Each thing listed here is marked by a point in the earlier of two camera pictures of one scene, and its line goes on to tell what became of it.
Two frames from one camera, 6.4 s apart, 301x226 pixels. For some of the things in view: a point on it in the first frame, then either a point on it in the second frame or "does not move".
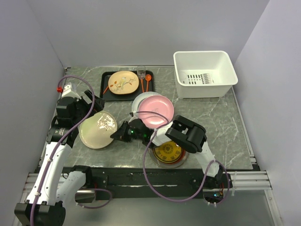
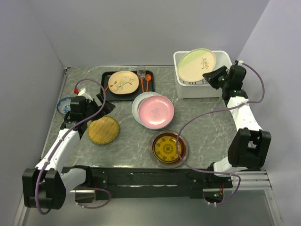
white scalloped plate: x=137 y=100 does not move
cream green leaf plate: x=95 y=131 → x=194 y=63
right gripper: x=121 y=134 → x=211 y=76
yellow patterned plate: x=169 y=152 does not move
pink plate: x=155 y=103 does not move
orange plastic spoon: x=148 y=77 does not move
